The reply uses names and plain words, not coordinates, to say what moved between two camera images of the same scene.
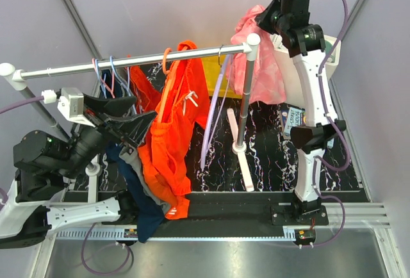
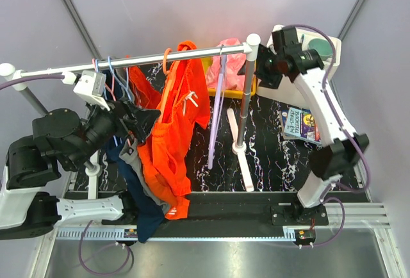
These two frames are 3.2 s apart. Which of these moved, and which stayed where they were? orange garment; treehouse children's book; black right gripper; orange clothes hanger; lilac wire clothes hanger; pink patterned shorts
Moved: pink patterned shorts; lilac wire clothes hanger; black right gripper
Stayed: orange garment; orange clothes hanger; treehouse children's book
